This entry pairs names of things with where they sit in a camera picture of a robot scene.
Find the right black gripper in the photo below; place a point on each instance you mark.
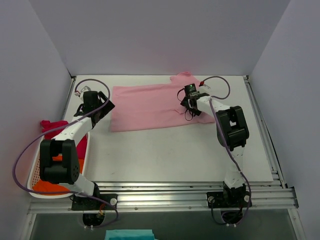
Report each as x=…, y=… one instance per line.
x=186, y=104

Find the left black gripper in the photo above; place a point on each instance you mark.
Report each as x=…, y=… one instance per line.
x=105, y=107

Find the pink t-shirt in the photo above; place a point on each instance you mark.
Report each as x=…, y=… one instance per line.
x=153, y=106

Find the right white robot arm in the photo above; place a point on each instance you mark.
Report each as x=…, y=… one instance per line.
x=232, y=134

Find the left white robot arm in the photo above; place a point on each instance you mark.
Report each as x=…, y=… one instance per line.
x=58, y=157

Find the magenta t-shirt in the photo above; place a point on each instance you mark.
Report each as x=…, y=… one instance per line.
x=47, y=126

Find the orange t-shirt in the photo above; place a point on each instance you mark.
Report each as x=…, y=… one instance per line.
x=45, y=186

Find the white perforated plastic basket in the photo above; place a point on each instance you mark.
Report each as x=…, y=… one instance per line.
x=34, y=175

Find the teal folded cloth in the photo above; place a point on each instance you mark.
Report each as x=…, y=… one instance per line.
x=129, y=234

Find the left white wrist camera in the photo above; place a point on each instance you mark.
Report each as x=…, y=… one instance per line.
x=78, y=93

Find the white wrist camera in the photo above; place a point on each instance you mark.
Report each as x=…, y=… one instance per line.
x=78, y=93
x=203, y=86

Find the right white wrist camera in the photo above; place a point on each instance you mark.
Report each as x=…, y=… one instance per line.
x=203, y=86

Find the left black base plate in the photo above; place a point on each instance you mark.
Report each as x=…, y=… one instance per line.
x=82, y=203

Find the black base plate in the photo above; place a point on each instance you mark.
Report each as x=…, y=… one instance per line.
x=227, y=198
x=82, y=203

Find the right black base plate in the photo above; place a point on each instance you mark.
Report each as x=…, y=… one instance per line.
x=227, y=198

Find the aluminium extrusion rail frame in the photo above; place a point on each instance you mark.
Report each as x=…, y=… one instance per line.
x=162, y=178

